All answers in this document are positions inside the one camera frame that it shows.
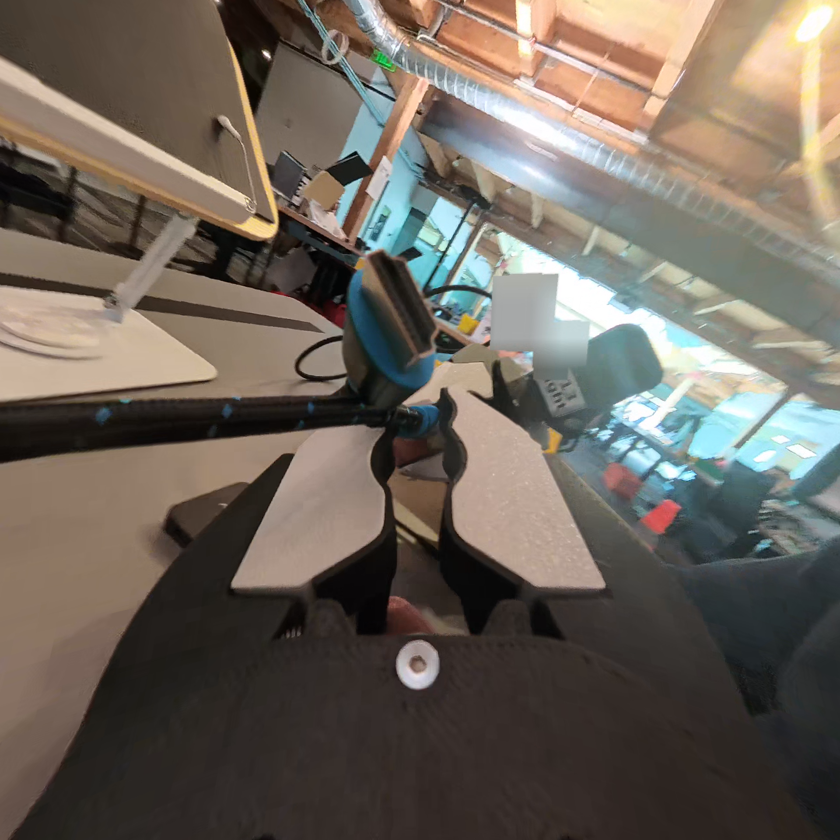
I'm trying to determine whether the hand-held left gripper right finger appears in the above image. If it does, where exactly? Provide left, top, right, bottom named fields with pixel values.
left=436, top=386, right=607, bottom=635

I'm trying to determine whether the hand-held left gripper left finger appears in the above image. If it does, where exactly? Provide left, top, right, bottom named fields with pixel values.
left=230, top=423, right=400, bottom=635

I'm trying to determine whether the looped braided HDMI cable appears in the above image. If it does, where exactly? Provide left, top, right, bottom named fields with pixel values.
left=0, top=249, right=442, bottom=463

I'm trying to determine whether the black square hub with cable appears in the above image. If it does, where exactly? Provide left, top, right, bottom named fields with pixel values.
left=164, top=283, right=494, bottom=549

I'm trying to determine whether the person's right forearm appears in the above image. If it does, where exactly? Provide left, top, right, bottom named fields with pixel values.
left=663, top=538, right=840, bottom=840

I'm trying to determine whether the person's right hand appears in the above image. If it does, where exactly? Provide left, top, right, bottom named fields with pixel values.
left=392, top=434, right=450, bottom=466

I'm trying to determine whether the person's left hand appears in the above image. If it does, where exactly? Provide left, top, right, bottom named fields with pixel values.
left=387, top=597, right=437, bottom=636

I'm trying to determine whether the coral bag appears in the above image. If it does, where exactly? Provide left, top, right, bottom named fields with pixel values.
left=640, top=499, right=681, bottom=534

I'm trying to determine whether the wooden pillar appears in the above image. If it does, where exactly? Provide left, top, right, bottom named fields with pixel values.
left=341, top=75, right=431, bottom=240

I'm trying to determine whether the white folding stand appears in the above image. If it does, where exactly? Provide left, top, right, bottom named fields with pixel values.
left=0, top=217, right=217, bottom=401

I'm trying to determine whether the wooden-edged black board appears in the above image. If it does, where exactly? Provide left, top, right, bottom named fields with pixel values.
left=0, top=0, right=280, bottom=240

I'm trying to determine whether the silver air duct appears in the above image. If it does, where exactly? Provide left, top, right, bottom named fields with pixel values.
left=341, top=0, right=840, bottom=277

